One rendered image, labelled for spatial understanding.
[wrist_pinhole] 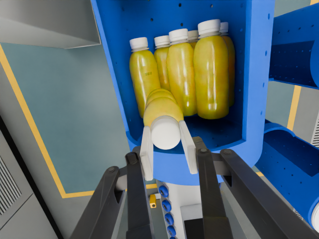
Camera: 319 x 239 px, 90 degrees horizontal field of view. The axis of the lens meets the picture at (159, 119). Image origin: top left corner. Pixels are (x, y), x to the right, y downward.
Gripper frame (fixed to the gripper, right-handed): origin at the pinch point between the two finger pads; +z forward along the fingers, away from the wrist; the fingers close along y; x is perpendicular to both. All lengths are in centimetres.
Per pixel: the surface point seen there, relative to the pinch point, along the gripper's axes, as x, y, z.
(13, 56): 31, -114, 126
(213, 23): 13.3, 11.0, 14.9
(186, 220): -49, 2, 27
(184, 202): -48, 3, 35
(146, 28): 16.9, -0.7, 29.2
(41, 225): -137, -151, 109
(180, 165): -5.9, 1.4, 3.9
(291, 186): -48, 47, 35
